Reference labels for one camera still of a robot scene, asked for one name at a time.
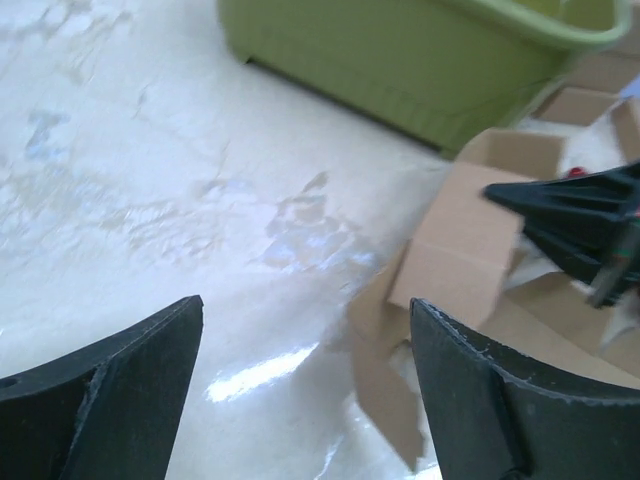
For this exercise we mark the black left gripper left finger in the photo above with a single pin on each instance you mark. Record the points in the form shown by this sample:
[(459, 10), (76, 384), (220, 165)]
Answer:
[(110, 410)]

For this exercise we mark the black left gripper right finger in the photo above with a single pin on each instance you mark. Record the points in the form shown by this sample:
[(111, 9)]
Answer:
[(496, 413)]

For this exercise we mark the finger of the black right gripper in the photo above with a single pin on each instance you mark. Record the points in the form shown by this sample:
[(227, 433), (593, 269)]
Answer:
[(610, 270), (573, 205)]

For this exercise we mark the brown cardboard box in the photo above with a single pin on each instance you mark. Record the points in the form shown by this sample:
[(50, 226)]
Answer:
[(471, 259)]

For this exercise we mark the middle stacked cardboard box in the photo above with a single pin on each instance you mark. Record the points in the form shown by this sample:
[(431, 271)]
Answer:
[(592, 88)]

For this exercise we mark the dark red grape bunch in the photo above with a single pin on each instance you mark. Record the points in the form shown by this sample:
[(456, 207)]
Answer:
[(576, 172)]

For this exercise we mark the green plastic bin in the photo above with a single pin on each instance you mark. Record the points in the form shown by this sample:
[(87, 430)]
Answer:
[(440, 71)]

